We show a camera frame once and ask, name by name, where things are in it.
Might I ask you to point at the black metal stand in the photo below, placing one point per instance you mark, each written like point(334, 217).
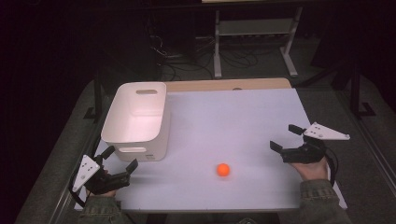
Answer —
point(355, 90)
point(98, 93)

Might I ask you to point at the person's left hand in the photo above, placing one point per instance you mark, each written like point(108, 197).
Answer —
point(106, 194)

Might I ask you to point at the white plastic bin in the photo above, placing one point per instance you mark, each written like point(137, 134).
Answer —
point(137, 124)

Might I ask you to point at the white metal stand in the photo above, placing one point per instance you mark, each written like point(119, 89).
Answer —
point(255, 27)

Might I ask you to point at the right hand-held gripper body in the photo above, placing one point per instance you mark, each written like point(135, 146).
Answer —
point(303, 154)

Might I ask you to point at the orange ball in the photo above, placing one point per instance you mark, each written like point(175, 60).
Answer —
point(223, 170)

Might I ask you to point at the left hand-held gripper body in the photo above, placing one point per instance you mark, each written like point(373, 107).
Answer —
point(107, 183)

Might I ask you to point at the person's right hand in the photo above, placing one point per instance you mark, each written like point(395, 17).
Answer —
point(313, 171)

